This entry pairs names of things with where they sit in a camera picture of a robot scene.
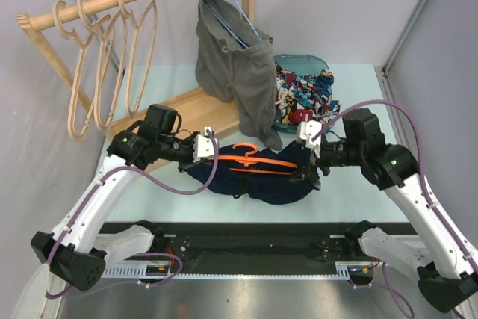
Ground wooden hanger far left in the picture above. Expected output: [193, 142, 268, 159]
[52, 0, 110, 141]

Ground blue wire hanger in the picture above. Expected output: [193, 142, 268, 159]
[203, 0, 273, 49]

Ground white slotted cable duct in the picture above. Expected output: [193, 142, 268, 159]
[102, 263, 173, 280]

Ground orange plastic hanger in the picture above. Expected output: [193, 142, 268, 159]
[218, 142, 299, 176]

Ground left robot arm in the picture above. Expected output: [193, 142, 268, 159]
[31, 104, 219, 291]

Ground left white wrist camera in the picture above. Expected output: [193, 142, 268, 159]
[193, 126, 218, 163]

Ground teal plastic basket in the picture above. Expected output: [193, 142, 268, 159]
[274, 54, 329, 75]

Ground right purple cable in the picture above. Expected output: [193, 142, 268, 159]
[313, 99, 478, 319]

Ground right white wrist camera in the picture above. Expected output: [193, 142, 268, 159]
[296, 120, 322, 158]

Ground navy blue shorts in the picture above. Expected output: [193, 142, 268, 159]
[184, 141, 322, 205]

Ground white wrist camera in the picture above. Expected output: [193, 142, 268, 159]
[193, 126, 218, 163]
[296, 120, 322, 158]

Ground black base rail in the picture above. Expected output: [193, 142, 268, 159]
[99, 221, 419, 279]

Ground wooden clothes rack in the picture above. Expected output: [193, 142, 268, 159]
[15, 0, 257, 173]

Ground wooden hanger right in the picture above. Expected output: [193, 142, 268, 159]
[117, 0, 158, 115]

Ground wooden hanger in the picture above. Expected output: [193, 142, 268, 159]
[77, 0, 128, 132]
[117, 0, 158, 115]
[52, 0, 110, 141]

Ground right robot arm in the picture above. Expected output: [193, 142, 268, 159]
[296, 108, 477, 313]

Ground grey shorts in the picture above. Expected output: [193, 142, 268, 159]
[195, 0, 282, 151]

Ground aluminium frame extrusion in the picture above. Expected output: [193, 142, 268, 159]
[374, 66, 389, 93]

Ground wooden hanger middle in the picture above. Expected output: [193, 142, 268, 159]
[77, 0, 128, 132]

